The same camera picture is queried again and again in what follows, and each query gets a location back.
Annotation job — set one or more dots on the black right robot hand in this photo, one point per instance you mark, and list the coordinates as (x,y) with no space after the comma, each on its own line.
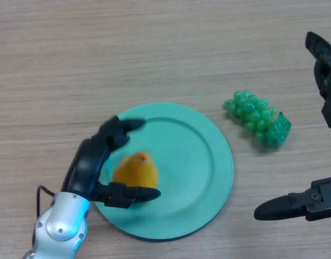
(321,199)

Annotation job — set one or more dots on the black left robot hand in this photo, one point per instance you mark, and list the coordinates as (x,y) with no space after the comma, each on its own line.
(82,167)

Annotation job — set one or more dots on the yellow pear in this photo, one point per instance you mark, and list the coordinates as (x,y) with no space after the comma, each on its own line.
(136,171)

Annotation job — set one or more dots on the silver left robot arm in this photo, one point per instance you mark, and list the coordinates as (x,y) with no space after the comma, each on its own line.
(62,224)

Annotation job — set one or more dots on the green round plate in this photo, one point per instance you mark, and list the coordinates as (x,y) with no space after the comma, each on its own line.
(189,167)

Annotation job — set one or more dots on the green grape bunch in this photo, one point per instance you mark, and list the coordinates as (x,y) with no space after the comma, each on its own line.
(255,117)

